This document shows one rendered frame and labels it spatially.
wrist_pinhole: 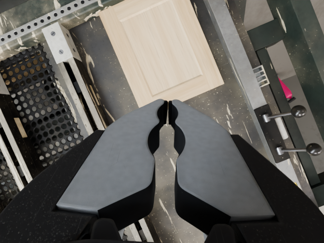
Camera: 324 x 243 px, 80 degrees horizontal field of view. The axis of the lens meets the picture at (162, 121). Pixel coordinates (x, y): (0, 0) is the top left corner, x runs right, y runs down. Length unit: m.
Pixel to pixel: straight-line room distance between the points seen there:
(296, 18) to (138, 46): 0.53
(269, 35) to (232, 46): 0.19
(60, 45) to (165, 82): 0.37
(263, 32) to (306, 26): 0.13
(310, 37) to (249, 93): 0.26
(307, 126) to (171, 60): 3.00
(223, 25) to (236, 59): 0.12
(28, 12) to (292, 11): 0.89
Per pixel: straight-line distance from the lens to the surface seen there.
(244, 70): 0.74
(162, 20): 0.77
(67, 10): 0.82
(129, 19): 0.79
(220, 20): 0.77
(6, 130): 0.85
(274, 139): 0.76
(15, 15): 0.91
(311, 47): 0.85
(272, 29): 0.90
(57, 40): 0.78
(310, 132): 3.50
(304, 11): 0.87
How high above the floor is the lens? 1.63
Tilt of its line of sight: 31 degrees down
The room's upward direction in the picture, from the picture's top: 159 degrees clockwise
